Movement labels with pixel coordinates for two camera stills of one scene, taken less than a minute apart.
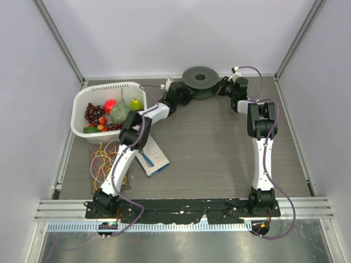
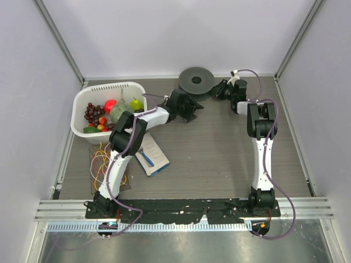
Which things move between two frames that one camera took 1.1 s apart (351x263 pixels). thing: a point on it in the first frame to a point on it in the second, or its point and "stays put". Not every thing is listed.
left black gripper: x=188 y=93 to x=191 y=106
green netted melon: x=119 y=112 stays put
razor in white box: x=151 y=158 stays put
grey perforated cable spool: x=201 y=80 stays put
